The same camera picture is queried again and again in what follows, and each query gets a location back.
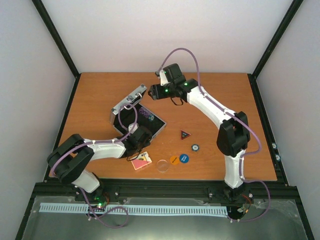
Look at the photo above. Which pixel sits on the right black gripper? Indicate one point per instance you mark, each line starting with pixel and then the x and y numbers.
pixel 156 93

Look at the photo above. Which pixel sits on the blue green chip stack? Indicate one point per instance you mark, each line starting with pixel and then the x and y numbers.
pixel 151 117
pixel 195 147

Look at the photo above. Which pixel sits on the purple poker chip stack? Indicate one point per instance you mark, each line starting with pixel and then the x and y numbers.
pixel 145 112

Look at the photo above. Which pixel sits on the triangular all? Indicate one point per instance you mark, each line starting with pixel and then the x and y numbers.
pixel 184 134

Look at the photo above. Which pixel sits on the aluminium poker case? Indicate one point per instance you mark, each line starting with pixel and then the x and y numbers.
pixel 126 112

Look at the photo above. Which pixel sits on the pink yellow card deck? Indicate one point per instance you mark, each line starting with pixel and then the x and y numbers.
pixel 141 160

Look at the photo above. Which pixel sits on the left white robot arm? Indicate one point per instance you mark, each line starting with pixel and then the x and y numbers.
pixel 68 162

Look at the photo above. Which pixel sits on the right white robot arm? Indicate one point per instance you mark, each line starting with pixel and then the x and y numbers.
pixel 233 136

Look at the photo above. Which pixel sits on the blue small blind button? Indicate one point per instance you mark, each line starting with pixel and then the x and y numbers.
pixel 184 158

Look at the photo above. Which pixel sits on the orange big blind button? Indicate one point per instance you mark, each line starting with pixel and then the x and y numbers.
pixel 174 160

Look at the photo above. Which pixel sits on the clear round dealer button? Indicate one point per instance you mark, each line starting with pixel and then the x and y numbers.
pixel 162 166

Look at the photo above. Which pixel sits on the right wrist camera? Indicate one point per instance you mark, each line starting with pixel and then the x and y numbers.
pixel 162 77

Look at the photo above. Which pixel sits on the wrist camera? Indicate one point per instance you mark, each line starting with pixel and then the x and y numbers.
pixel 132 128
pixel 162 77

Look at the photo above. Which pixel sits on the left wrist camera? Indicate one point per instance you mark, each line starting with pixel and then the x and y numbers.
pixel 132 128

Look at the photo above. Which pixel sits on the black aluminium frame rail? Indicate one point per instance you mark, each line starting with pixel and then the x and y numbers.
pixel 213 192

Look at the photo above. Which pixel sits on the light blue cable duct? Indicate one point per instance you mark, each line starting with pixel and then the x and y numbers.
pixel 135 210

